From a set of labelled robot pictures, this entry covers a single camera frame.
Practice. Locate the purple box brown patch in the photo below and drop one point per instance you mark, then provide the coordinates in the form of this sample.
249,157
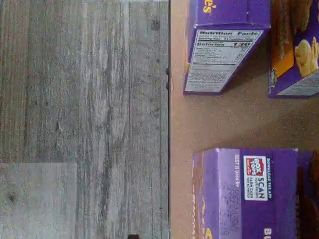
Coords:
310,199
261,211

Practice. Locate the brown particle shelf board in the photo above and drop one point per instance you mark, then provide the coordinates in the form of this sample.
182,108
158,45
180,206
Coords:
236,119

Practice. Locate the purple box yellow patch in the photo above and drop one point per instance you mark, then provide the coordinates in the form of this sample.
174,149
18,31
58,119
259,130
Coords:
216,57
294,49

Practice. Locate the black metal shelf frame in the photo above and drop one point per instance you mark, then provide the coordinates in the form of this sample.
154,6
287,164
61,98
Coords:
169,149

